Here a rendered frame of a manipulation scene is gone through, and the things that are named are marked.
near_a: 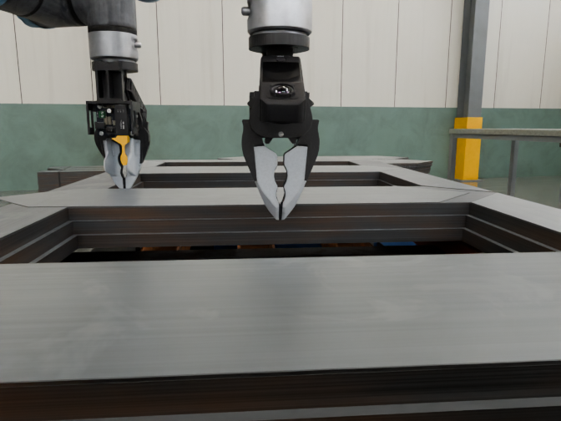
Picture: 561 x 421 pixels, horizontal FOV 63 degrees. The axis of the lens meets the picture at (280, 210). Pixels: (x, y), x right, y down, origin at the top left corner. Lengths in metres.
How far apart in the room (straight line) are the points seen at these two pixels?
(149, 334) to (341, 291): 0.13
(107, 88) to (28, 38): 7.30
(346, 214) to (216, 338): 0.44
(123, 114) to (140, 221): 0.20
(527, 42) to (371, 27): 3.07
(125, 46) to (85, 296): 0.54
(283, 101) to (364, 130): 7.92
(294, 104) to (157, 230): 0.29
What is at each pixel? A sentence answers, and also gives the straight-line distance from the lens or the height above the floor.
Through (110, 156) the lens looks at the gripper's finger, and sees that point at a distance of 0.83.
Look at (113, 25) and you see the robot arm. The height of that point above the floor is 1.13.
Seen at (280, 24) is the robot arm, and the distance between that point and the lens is 0.54.
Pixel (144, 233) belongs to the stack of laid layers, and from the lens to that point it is 0.66.
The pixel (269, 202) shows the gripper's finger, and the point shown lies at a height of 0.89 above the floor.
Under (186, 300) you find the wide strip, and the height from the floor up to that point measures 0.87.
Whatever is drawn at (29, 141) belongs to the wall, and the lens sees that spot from 8.02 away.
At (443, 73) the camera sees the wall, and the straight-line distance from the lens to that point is 9.09.
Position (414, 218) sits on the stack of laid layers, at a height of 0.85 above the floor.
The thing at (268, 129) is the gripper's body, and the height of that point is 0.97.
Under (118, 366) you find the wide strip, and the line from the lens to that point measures 0.23.
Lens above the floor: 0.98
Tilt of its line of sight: 10 degrees down
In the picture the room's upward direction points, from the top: straight up
